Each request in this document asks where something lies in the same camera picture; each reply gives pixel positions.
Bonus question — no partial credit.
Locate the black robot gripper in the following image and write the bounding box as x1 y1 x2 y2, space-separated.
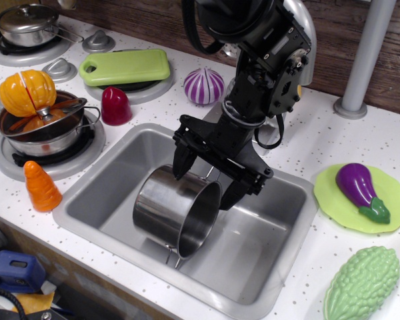
173 115 273 211

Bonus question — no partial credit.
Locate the stainless steel pot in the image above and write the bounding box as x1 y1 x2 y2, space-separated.
133 165 222 269

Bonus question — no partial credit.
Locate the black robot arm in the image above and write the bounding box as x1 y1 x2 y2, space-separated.
173 1 314 210

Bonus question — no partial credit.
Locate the grey toy sink basin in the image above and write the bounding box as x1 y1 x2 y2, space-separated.
53 123 317 319

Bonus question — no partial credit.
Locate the steel pot with tilted lid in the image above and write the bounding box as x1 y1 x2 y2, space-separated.
0 91 99 157

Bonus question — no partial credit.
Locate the purple white toy onion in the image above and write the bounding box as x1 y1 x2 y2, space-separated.
183 67 225 105

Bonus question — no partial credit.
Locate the grey burner under board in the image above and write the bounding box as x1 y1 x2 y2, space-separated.
84 74 174 105

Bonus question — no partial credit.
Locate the red toy pepper piece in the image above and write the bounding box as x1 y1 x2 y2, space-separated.
101 86 133 126

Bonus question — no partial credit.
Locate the light green plastic plate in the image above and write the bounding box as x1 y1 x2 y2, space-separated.
314 164 400 234

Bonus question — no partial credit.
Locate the purple toy eggplant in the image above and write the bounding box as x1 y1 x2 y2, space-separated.
335 163 391 224

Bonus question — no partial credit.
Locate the green plastic cutting board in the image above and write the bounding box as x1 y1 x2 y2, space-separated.
79 49 171 87

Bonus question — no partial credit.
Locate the grey burner front left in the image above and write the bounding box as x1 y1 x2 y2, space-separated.
0 111 105 181

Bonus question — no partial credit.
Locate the orange toy carrot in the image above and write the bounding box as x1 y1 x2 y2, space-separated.
23 161 63 212

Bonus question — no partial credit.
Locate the grey stove knob rear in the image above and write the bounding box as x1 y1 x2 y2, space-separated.
82 30 115 53

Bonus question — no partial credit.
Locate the grey stove knob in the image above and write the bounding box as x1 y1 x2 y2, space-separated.
42 58 77 83
82 30 115 53

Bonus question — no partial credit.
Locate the grey stove knob front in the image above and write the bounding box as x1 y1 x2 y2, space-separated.
42 58 77 83

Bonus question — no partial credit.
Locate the green toy bitter melon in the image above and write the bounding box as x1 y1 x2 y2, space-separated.
323 246 400 319

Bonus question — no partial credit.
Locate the orange toy pumpkin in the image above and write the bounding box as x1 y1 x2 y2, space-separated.
0 69 57 117

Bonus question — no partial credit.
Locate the blue tool device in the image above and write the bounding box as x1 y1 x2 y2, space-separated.
0 250 46 293

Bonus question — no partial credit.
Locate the grey vertical pole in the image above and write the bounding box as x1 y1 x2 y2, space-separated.
333 0 396 120

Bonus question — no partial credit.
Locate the small lidded steel pan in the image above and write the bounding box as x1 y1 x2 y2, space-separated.
0 4 84 47

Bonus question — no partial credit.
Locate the grey burner rear left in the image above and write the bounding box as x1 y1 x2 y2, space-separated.
0 39 71 67

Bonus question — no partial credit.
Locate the black cable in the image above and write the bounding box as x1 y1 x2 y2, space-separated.
0 286 29 320

